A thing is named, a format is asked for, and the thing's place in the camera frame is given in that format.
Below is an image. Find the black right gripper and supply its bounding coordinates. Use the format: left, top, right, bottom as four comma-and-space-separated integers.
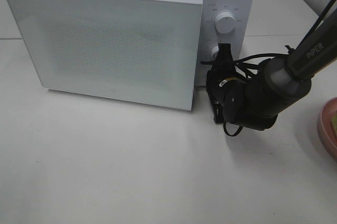
206, 43, 250, 124

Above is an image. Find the white microwave door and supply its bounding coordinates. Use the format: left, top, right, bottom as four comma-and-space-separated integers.
7, 0, 203, 111

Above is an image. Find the pink plate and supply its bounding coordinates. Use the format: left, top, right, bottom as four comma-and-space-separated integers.
317, 98, 336, 162

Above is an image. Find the toy sandwich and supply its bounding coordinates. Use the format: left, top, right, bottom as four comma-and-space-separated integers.
331, 113, 337, 139

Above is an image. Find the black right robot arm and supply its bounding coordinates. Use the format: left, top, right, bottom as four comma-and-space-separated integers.
201, 0, 336, 137

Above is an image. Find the white lower timer knob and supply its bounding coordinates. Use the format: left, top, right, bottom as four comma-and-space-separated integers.
211, 46, 219, 61

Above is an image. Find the white upper power knob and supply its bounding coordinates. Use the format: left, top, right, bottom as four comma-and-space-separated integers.
214, 10, 236, 34

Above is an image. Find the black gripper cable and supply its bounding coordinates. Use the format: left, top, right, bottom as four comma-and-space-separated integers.
200, 45, 295, 137

